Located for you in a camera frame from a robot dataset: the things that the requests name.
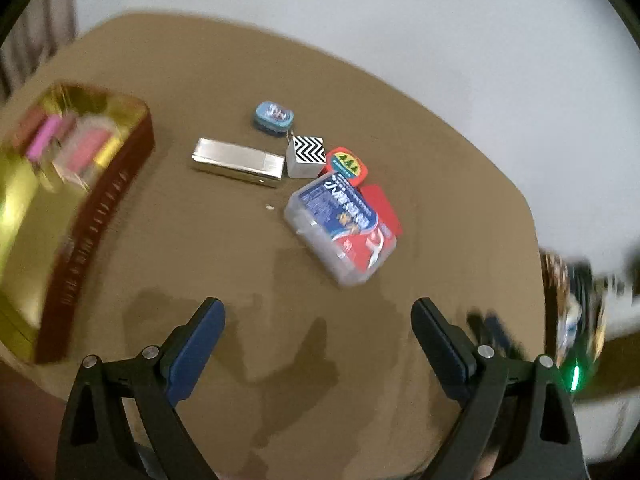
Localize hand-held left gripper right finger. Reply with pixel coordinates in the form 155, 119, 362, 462
411, 297, 591, 480

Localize red tin with green label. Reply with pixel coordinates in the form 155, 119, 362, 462
323, 146, 370, 186

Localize small blue oval tin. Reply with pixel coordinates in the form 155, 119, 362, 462
250, 101, 295, 136

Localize clear plastic box blue label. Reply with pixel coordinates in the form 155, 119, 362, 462
283, 170, 398, 288

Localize red tin with gold interior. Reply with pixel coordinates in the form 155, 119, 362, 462
0, 82, 155, 365

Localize black white zigzag cube box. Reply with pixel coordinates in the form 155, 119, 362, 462
285, 135, 327, 179

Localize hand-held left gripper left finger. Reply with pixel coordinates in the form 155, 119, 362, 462
56, 297, 226, 480

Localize clear case with pink insert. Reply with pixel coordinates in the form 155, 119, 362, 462
52, 115, 121, 188

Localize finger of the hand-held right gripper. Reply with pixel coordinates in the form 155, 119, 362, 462
466, 310, 521, 358

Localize small red block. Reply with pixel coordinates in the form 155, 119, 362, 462
12, 107, 48, 148

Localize brown tablecloth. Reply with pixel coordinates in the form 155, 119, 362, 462
0, 10, 548, 480

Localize pink box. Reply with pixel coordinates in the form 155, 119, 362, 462
27, 115, 63, 163

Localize red rectangular box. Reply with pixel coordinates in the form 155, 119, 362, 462
359, 184, 404, 237

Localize silver rectangular box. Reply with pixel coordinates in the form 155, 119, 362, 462
189, 137, 286, 188

